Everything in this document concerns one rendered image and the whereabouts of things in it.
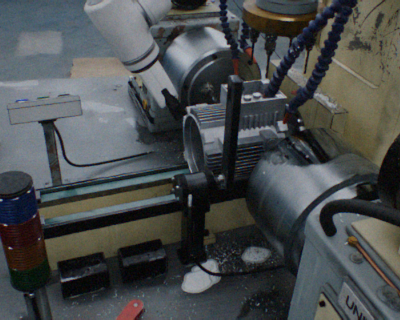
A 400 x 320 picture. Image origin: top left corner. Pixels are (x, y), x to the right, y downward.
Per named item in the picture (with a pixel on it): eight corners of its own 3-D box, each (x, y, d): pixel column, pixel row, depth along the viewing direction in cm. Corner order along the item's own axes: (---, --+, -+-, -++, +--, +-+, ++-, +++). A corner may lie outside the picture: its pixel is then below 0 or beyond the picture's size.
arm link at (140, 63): (115, 51, 105) (122, 62, 107) (124, 67, 98) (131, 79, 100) (147, 30, 105) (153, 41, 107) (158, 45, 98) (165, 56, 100)
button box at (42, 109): (80, 114, 127) (77, 94, 126) (83, 115, 120) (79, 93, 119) (11, 123, 122) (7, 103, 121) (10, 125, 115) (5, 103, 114)
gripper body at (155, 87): (121, 57, 107) (147, 94, 114) (132, 76, 99) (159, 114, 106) (149, 38, 107) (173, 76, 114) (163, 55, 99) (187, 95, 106)
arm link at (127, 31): (147, 29, 105) (113, 55, 104) (114, -25, 97) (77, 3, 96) (163, 39, 99) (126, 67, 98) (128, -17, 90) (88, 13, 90)
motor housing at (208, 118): (251, 148, 132) (258, 84, 122) (283, 189, 117) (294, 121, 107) (181, 159, 126) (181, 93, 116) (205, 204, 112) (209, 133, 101)
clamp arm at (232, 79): (231, 181, 107) (240, 73, 93) (236, 189, 104) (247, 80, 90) (216, 184, 106) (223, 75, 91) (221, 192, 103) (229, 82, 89)
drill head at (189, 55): (217, 79, 169) (221, 7, 155) (264, 131, 141) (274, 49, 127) (147, 88, 161) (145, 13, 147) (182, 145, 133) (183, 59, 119)
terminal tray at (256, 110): (263, 105, 120) (267, 78, 116) (283, 126, 112) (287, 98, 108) (218, 111, 117) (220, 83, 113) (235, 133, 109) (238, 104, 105)
